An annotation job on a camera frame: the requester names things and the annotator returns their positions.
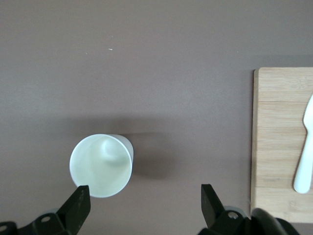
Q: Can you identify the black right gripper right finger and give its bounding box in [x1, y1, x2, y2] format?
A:
[199, 184, 245, 235]

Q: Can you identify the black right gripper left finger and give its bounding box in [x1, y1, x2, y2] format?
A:
[57, 185, 91, 235]

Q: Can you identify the bamboo cutting board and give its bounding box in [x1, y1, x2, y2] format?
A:
[250, 67, 313, 224]

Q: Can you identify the white plastic knife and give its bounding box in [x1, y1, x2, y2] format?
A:
[292, 94, 313, 194]

